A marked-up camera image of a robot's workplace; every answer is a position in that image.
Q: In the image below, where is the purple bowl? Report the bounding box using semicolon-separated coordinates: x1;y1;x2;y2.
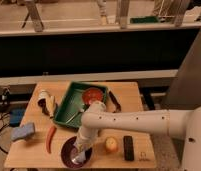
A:
61;136;92;169

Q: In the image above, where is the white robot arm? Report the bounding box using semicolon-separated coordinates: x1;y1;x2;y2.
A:
74;101;201;171

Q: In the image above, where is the red bowl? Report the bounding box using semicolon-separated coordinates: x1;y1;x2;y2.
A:
82;87;103;105

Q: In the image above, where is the yellow apple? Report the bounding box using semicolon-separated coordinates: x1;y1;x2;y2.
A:
105;137;118;153

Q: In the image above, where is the metal spoon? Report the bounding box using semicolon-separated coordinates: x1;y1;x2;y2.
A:
66;108;85;123

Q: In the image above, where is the green tray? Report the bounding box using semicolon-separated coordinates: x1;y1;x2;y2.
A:
54;82;108;129

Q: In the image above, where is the black rectangular block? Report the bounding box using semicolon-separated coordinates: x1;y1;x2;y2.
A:
123;136;134;161

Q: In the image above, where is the yellow banana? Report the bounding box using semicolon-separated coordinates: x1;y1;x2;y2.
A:
49;96;56;118

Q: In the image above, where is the blue sponge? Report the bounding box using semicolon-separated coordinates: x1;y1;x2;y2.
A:
11;122;35;142

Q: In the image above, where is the white cup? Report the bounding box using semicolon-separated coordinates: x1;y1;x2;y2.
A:
38;90;50;100

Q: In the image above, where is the blue box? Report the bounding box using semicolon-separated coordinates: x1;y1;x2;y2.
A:
9;108;25;127

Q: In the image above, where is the black handled tool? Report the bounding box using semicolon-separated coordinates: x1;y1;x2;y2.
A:
109;91;121;113

